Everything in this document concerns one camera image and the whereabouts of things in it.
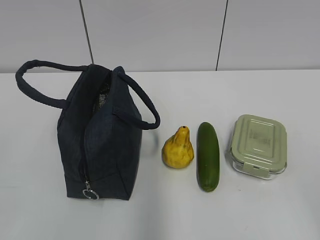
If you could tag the green cucumber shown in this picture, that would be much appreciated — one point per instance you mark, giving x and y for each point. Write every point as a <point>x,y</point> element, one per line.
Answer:
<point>208,157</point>

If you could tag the green lidded glass container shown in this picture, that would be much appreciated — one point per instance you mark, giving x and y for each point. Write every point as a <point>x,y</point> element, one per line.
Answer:
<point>258,147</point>

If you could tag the dark blue lunch bag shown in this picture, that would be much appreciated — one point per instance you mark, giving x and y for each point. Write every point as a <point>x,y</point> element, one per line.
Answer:
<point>99,130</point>

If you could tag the yellow pear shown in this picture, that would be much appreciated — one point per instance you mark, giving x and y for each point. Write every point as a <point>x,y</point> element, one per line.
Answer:
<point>177,151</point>

